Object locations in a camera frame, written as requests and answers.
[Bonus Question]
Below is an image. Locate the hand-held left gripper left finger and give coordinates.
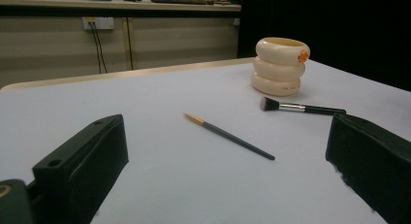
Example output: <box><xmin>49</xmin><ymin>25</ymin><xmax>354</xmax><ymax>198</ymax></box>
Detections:
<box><xmin>32</xmin><ymin>113</ymin><xmax>130</xmax><ymax>224</ymax></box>

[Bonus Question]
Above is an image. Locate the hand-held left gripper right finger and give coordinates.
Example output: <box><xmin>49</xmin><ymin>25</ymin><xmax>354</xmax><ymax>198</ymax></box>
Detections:
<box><xmin>325</xmin><ymin>112</ymin><xmax>411</xmax><ymax>224</ymax></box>

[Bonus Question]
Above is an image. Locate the cream ringed brush holder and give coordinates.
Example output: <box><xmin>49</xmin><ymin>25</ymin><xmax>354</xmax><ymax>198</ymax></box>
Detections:
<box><xmin>250</xmin><ymin>36</ymin><xmax>311</xmax><ymax>97</ymax></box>

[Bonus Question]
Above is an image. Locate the thin grey orange-tipped brush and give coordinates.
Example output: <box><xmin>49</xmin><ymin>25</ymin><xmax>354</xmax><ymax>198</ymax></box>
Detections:
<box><xmin>183</xmin><ymin>112</ymin><xmax>276</xmax><ymax>162</ymax></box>

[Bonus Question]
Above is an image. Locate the black curtain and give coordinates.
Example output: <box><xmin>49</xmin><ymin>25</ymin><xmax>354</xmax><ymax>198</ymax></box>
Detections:
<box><xmin>237</xmin><ymin>0</ymin><xmax>411</xmax><ymax>92</ymax></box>

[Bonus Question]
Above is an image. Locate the beige desk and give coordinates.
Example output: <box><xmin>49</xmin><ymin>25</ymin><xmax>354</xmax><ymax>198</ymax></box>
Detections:
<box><xmin>0</xmin><ymin>0</ymin><xmax>242</xmax><ymax>89</ymax></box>

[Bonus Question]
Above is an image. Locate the black-handled makeup brush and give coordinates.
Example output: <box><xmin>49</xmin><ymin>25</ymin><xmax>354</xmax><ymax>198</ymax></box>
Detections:
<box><xmin>259</xmin><ymin>96</ymin><xmax>347</xmax><ymax>116</ymax></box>

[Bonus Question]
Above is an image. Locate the black cable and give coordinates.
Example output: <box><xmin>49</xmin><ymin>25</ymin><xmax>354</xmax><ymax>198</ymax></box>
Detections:
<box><xmin>88</xmin><ymin>21</ymin><xmax>103</xmax><ymax>75</ymax></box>
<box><xmin>92</xmin><ymin>21</ymin><xmax>109</xmax><ymax>75</ymax></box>

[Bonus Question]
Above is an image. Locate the white wall socket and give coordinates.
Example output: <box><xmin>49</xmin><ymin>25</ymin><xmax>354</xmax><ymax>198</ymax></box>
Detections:
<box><xmin>81</xmin><ymin>16</ymin><xmax>115</xmax><ymax>31</ymax></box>

